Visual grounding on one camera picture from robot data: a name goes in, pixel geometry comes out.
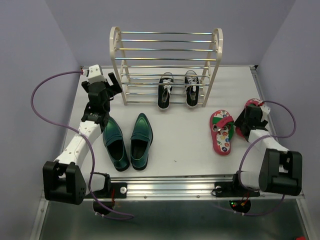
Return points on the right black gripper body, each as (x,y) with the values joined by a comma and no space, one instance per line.
(239,119)

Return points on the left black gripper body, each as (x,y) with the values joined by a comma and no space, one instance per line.
(110,93)

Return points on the pink kids sandal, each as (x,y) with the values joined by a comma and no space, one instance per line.
(252,102)
(221,125)

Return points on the black sneaker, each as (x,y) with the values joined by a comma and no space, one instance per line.
(192,88)
(164,90)

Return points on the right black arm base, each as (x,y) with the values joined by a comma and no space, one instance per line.
(240,197)

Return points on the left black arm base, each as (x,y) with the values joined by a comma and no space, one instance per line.
(117,190)

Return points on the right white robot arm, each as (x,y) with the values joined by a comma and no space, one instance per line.
(281,169)

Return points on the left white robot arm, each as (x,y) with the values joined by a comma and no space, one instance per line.
(63,179)

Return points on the cream and chrome shoe shelf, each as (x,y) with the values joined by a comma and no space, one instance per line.
(140,58)

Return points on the left green loafer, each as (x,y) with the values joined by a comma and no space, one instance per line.
(114,143)

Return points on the green loafer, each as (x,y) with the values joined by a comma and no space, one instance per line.
(114,143)
(140,142)

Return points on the right green loafer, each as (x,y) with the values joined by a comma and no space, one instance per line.
(140,142)

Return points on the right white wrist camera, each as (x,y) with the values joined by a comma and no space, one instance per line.
(265,110)

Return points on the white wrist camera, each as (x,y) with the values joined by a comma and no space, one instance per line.
(94,74)
(265,110)

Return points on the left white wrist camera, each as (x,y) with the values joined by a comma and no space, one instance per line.
(94,74)

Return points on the aluminium mounting rail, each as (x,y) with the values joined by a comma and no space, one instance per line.
(161,188)

